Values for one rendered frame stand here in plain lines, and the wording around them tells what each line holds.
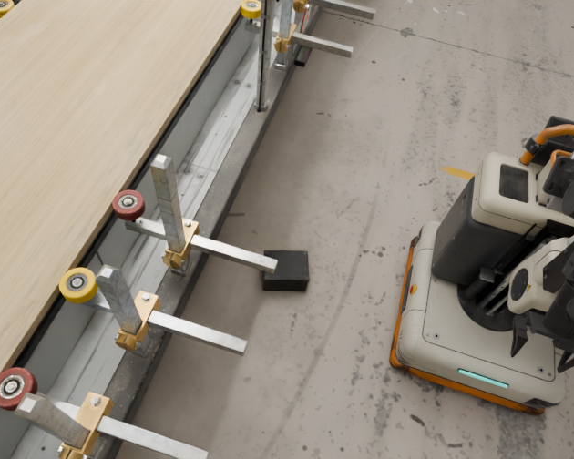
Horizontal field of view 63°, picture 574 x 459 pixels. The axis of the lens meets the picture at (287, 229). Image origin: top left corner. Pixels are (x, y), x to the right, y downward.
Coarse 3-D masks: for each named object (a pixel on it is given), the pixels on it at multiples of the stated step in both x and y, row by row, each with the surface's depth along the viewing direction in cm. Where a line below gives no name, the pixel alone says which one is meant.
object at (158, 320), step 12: (96, 300) 113; (156, 312) 112; (156, 324) 111; (168, 324) 111; (180, 324) 111; (192, 324) 112; (192, 336) 110; (204, 336) 110; (216, 336) 110; (228, 336) 111; (228, 348) 110; (240, 348) 109
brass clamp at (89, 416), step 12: (84, 408) 100; (96, 408) 100; (108, 408) 103; (84, 420) 99; (96, 420) 99; (96, 432) 99; (84, 444) 96; (60, 456) 95; (72, 456) 95; (84, 456) 96
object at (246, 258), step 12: (132, 228) 129; (144, 228) 128; (156, 228) 128; (192, 240) 127; (204, 240) 128; (204, 252) 129; (216, 252) 127; (228, 252) 126; (240, 252) 127; (252, 252) 127; (252, 264) 126; (264, 264) 125; (276, 264) 127
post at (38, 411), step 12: (24, 396) 74; (36, 396) 75; (24, 408) 73; (36, 408) 73; (48, 408) 77; (36, 420) 74; (48, 420) 78; (60, 420) 82; (72, 420) 87; (48, 432) 84; (60, 432) 84; (72, 432) 89; (84, 432) 95; (72, 444) 94; (96, 444) 104
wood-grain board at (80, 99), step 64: (64, 0) 168; (128, 0) 172; (192, 0) 176; (0, 64) 146; (64, 64) 149; (128, 64) 152; (192, 64) 155; (0, 128) 132; (64, 128) 134; (128, 128) 137; (0, 192) 120; (64, 192) 122; (0, 256) 110; (64, 256) 112; (0, 320) 102
